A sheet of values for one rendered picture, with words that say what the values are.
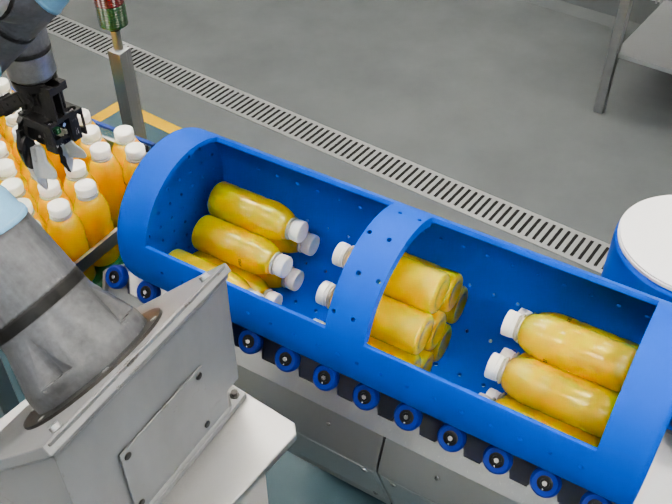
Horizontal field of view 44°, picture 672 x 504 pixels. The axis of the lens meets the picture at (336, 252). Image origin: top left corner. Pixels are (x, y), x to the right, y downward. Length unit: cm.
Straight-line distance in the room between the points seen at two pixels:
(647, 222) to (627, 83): 255
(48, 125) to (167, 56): 284
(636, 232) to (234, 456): 87
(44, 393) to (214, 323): 20
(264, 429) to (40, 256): 36
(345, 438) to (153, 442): 52
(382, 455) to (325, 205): 44
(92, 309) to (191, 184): 64
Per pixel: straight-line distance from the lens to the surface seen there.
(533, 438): 116
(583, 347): 119
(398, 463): 138
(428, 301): 123
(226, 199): 145
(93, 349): 89
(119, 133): 172
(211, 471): 105
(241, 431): 108
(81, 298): 91
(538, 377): 119
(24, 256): 90
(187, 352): 94
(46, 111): 141
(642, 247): 157
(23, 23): 120
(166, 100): 387
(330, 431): 142
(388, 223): 122
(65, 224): 157
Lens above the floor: 203
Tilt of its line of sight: 43 degrees down
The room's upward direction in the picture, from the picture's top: straight up
